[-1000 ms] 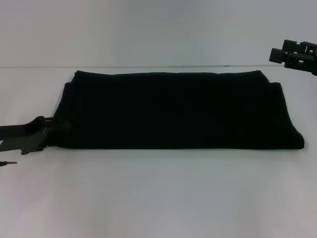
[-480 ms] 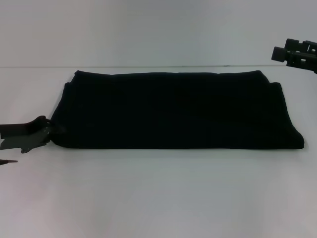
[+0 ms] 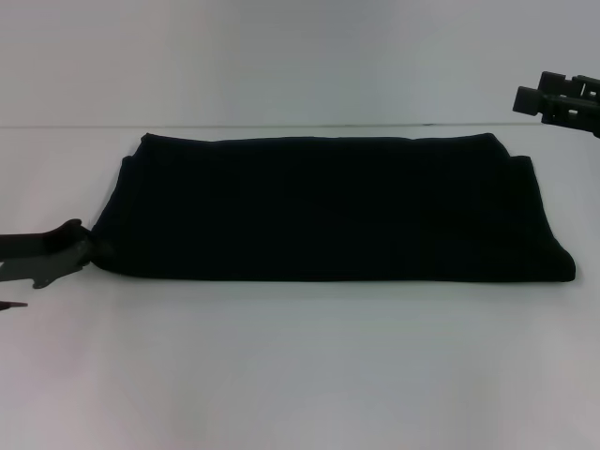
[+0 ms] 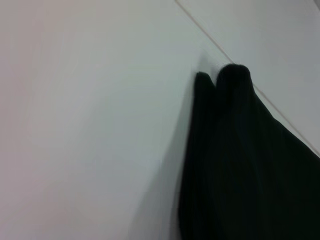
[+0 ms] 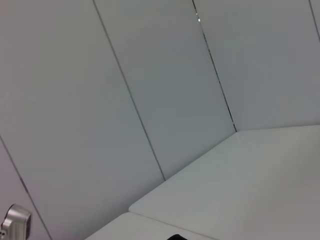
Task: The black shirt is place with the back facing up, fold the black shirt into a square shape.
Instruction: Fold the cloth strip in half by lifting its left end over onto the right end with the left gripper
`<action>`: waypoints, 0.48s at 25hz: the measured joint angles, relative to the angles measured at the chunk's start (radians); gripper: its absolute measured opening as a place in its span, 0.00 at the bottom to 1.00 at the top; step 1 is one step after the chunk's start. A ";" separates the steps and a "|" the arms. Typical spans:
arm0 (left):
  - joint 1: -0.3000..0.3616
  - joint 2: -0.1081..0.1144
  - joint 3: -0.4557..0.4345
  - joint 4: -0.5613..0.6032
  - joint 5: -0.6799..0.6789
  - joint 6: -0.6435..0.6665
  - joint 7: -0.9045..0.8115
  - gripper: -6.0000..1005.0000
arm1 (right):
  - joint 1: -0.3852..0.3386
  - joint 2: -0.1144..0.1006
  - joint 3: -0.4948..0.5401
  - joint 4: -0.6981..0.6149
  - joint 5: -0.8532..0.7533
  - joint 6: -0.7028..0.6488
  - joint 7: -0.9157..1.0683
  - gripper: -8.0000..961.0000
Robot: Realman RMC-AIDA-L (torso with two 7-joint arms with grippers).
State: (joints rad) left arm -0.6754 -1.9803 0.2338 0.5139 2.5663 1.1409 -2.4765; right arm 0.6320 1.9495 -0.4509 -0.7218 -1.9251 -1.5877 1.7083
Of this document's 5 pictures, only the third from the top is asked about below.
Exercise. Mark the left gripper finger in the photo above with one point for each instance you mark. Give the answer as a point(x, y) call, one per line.
point(100, 250)

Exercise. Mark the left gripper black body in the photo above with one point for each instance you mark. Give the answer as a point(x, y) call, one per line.
point(37, 258)

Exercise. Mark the black t-shirt with white print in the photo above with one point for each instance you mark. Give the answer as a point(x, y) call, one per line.
point(328, 206)

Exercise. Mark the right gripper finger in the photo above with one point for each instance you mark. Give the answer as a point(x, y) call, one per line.
point(553, 105)
point(567, 83)

